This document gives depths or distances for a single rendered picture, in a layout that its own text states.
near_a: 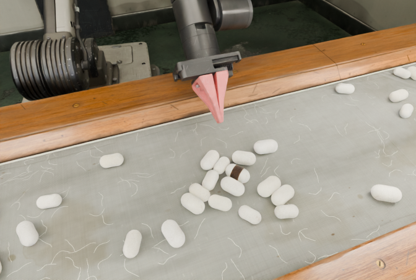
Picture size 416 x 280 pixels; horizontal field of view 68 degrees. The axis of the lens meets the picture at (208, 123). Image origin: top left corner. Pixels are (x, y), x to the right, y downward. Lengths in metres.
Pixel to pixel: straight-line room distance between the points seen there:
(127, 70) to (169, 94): 0.63
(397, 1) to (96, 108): 2.07
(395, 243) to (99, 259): 0.35
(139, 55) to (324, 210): 0.97
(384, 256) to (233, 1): 0.41
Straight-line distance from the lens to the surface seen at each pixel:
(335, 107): 0.62
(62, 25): 0.77
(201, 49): 0.49
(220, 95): 0.48
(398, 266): 0.43
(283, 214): 0.43
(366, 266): 0.42
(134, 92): 0.59
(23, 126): 0.59
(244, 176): 0.45
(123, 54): 1.29
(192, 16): 0.50
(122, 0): 2.47
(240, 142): 0.51
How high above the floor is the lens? 1.12
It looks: 44 degrees down
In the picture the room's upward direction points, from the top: straight up
